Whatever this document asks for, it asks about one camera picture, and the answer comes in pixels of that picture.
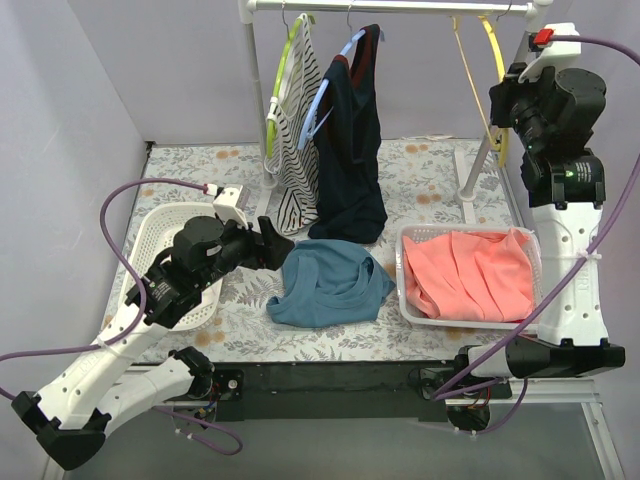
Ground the blue tank top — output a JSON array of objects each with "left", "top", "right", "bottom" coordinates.
[{"left": 266, "top": 240, "right": 395, "bottom": 328}]

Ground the yellow hanger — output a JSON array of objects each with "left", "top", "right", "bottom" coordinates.
[{"left": 451, "top": 16, "right": 509, "bottom": 168}]

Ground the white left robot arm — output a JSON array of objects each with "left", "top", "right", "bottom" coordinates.
[{"left": 11, "top": 216, "right": 294, "bottom": 471}]

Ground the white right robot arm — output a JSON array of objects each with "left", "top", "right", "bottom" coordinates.
[{"left": 422, "top": 62, "right": 626, "bottom": 400}]

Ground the dark navy top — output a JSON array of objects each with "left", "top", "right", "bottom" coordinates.
[{"left": 309, "top": 24, "right": 387, "bottom": 244}]

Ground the striped black white top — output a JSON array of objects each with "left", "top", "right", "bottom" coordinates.
[{"left": 263, "top": 19, "right": 324, "bottom": 238}]

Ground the light blue hanger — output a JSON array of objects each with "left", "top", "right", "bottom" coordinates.
[{"left": 297, "top": 2, "right": 385, "bottom": 151}]

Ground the green hanger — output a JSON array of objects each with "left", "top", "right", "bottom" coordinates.
[{"left": 266, "top": 13, "right": 320, "bottom": 159}]

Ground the white perforated laundry basket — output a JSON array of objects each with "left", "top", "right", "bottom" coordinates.
[{"left": 128, "top": 202, "right": 223, "bottom": 333}]

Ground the white clothes rack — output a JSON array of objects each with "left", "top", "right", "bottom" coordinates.
[{"left": 237, "top": 0, "right": 553, "bottom": 224}]

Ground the floral table mat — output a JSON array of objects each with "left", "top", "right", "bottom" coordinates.
[{"left": 138, "top": 139, "right": 506, "bottom": 364}]

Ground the white mesh basket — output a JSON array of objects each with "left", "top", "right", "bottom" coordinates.
[{"left": 396, "top": 224, "right": 542, "bottom": 330}]

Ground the black base bar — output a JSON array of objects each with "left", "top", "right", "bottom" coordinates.
[{"left": 216, "top": 360, "right": 455, "bottom": 422}]

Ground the pink cloth in basket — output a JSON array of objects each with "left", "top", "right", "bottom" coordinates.
[{"left": 402, "top": 228, "right": 535, "bottom": 323}]

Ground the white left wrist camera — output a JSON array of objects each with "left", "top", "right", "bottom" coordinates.
[{"left": 204, "top": 183, "right": 249, "bottom": 229}]

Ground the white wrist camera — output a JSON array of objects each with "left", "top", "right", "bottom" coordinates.
[
  {"left": 204, "top": 183, "right": 249, "bottom": 229},
  {"left": 518, "top": 22, "right": 581, "bottom": 84}
]

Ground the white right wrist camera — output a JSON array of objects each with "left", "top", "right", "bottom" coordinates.
[{"left": 518, "top": 22, "right": 581, "bottom": 84}]

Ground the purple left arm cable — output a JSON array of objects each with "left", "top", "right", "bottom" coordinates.
[{"left": 0, "top": 178, "right": 244, "bottom": 457}]

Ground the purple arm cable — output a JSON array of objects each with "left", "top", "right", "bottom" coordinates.
[
  {"left": 0, "top": 178, "right": 244, "bottom": 457},
  {"left": 432, "top": 33, "right": 640, "bottom": 435}
]

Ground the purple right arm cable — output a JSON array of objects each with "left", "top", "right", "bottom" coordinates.
[{"left": 432, "top": 33, "right": 640, "bottom": 435}]

